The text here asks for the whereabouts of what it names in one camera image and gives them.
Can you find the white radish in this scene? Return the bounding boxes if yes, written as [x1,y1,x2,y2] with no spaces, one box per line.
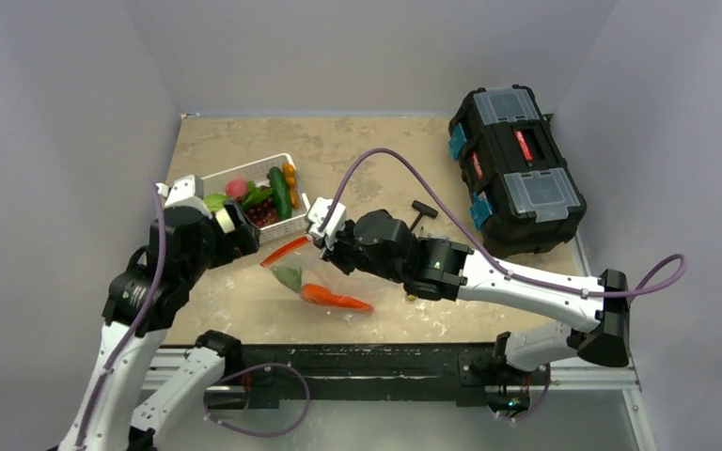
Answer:
[213,206,240,235]

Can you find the green cucumber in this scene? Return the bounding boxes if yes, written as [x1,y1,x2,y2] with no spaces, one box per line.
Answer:
[267,166,292,220]

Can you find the orange carrot with leaves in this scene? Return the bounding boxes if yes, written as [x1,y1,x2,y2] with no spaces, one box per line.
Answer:
[269,266,374,312]

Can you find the clear zip bag orange zipper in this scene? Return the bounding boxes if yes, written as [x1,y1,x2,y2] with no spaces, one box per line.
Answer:
[255,236,419,325]

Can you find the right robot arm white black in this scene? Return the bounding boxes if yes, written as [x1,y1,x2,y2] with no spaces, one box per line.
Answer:
[307,207,630,382]

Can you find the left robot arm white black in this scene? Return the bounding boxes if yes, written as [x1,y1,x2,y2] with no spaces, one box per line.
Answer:
[58,197,259,450]

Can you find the green cabbage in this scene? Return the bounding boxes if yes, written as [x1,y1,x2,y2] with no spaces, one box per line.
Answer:
[203,193,230,212]

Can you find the red grape bunch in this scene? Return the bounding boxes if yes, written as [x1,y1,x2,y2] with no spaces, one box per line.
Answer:
[242,185,278,228]

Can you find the black rubber mallet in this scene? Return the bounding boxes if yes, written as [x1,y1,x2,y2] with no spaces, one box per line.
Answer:
[409,200,438,232]

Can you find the pink peach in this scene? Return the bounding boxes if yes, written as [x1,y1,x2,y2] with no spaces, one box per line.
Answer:
[224,178,248,199]

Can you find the white perforated plastic basket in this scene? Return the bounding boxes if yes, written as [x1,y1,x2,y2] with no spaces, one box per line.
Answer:
[203,153,310,244]

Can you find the black toolbox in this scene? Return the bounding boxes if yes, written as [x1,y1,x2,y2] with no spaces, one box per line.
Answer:
[448,85,587,258]

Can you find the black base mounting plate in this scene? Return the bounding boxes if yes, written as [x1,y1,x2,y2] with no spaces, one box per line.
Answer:
[216,343,550,414]

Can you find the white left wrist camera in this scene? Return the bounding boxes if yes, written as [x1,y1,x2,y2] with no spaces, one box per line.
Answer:
[155,175,209,214]

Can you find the aluminium frame rail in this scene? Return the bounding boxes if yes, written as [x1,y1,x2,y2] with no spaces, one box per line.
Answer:
[91,233,658,451]

